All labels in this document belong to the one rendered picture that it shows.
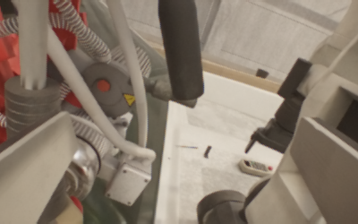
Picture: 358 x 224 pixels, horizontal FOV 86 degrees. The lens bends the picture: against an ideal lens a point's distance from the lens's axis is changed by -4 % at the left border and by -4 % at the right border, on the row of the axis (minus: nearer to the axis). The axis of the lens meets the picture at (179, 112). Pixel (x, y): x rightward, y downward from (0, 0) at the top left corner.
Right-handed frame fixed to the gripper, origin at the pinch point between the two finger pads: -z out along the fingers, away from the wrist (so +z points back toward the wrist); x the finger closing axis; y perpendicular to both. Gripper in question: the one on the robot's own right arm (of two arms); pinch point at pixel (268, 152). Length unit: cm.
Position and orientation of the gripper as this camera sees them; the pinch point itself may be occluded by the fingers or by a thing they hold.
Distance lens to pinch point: 63.5
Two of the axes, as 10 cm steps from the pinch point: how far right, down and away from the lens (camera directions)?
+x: -9.0, -4.1, 1.3
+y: -3.2, 4.5, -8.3
